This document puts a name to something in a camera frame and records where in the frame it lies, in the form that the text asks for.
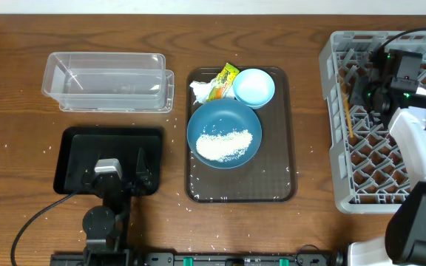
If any black plastic tray bin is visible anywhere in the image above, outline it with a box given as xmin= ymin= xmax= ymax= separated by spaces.
xmin=53 ymin=126 xmax=163 ymax=194

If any white rice pile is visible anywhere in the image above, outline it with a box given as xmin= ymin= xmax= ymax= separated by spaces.
xmin=195 ymin=129 xmax=253 ymax=163

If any light blue bowl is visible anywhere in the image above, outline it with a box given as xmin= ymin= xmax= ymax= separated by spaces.
xmin=232 ymin=69 xmax=275 ymax=109

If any crumpled white tissue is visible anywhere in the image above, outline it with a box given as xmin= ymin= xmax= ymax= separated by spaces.
xmin=189 ymin=81 xmax=212 ymax=104

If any grey dishwasher rack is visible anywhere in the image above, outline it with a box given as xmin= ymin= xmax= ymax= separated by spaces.
xmin=319 ymin=28 xmax=426 ymax=214

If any wooden chopstick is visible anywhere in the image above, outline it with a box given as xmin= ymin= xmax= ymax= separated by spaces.
xmin=340 ymin=83 xmax=354 ymax=138

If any yellow green snack wrapper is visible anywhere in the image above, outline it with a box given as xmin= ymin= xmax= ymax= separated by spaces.
xmin=207 ymin=63 xmax=240 ymax=101

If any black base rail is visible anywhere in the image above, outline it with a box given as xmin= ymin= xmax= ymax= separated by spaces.
xmin=50 ymin=251 xmax=346 ymax=266

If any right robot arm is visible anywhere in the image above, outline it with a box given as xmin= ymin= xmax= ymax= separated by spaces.
xmin=345 ymin=76 xmax=426 ymax=265

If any clear plastic bin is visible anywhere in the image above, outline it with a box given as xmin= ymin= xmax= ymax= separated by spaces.
xmin=41 ymin=52 xmax=175 ymax=113

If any dark blue plate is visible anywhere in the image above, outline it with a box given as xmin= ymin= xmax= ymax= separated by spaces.
xmin=186 ymin=99 xmax=263 ymax=169

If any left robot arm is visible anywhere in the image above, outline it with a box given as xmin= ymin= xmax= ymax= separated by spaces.
xmin=82 ymin=148 xmax=152 ymax=255

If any brown serving tray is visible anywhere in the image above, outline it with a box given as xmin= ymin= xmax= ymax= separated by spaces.
xmin=185 ymin=66 xmax=297 ymax=203

